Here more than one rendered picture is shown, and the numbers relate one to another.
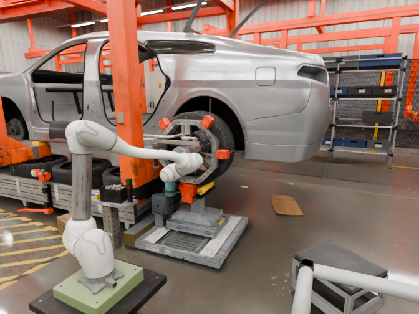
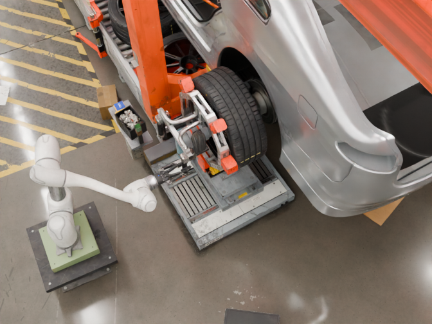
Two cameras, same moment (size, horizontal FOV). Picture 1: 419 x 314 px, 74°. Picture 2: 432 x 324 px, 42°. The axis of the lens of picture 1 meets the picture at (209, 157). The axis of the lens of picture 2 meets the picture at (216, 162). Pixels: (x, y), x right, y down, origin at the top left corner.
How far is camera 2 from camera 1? 2.87 m
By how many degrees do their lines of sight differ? 54
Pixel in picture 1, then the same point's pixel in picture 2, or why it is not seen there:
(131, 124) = (145, 73)
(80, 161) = not seen: hidden behind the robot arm
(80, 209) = (53, 195)
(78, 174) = not seen: hidden behind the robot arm
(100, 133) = (46, 182)
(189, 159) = (139, 204)
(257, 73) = (300, 101)
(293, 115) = (325, 177)
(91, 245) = (52, 233)
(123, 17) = not seen: outside the picture
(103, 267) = (62, 245)
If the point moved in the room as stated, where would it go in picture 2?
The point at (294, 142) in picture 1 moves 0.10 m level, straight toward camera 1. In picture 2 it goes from (322, 198) to (309, 207)
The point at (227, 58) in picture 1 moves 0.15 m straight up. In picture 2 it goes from (276, 49) to (278, 29)
